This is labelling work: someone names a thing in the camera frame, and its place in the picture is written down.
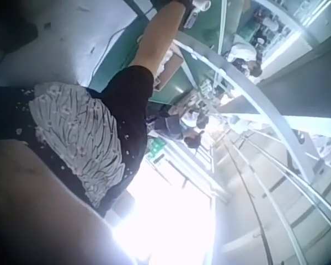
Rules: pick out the green plastic crate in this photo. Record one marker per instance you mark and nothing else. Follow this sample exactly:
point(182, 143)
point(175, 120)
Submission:
point(156, 147)

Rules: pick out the white metal workbench frame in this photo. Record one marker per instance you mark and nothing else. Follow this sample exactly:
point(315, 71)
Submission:
point(253, 102)

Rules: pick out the grey handheld device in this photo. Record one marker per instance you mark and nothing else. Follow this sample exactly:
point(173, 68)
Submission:
point(192, 18)

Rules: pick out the black wrist band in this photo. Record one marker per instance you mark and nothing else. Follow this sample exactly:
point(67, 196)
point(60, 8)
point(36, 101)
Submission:
point(185, 4)

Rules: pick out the brown cardboard box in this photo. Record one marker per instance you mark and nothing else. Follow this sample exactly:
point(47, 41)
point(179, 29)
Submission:
point(169, 70)

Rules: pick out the cluttered storage shelf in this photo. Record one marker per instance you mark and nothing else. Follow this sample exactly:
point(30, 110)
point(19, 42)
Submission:
point(267, 26)

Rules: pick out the cluttered workbench row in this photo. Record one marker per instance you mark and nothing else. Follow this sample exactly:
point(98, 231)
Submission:
point(207, 95)

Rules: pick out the person's right hand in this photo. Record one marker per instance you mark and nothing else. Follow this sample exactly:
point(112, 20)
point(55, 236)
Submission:
point(202, 4)

